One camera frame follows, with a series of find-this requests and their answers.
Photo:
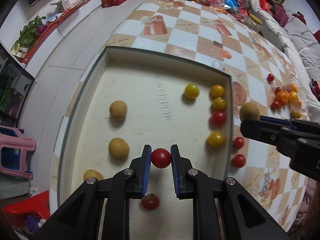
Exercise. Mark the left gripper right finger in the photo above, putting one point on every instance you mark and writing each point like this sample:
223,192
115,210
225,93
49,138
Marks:
222,209

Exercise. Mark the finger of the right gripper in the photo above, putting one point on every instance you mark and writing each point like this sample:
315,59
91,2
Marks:
260,131
275,121

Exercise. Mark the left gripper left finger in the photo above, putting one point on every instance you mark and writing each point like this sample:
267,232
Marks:
100,208

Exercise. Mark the yellow cherry tomato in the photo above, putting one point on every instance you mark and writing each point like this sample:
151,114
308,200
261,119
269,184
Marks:
217,91
219,104

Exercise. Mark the red cherry tomato with stem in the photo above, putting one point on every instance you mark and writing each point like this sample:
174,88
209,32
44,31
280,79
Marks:
150,202

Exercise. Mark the yellow-green cherry tomato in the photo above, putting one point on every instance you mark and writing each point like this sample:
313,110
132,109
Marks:
191,91

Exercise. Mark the tan longan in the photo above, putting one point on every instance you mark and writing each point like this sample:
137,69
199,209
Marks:
118,110
249,111
118,148

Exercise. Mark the small yellow tomato right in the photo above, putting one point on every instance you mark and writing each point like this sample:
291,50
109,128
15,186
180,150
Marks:
295,114

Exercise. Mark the red cherry tomato edge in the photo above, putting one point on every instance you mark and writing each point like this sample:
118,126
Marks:
238,142

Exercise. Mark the clear glass fruit bowl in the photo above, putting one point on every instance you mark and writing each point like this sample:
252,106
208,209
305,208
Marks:
297,99

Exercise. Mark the orange mandarin front left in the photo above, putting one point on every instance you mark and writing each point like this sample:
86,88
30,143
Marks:
283,97

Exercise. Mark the dark green-brown cherry tomato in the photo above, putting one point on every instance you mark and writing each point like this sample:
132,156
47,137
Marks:
277,90

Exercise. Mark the pink blanket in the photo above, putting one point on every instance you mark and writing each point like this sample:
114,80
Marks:
310,188

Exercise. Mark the red plastic stool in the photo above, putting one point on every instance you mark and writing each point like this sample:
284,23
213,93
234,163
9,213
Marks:
36,206

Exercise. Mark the white grey sofa cushion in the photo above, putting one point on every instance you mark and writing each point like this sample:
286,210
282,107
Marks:
298,43

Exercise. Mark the pink plastic stool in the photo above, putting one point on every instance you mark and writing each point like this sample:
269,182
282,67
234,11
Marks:
15,147

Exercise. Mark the shallow cardboard box tray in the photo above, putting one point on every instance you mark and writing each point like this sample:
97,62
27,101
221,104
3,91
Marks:
152,85

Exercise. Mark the potted green plant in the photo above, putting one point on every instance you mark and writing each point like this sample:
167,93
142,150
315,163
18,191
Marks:
31,32

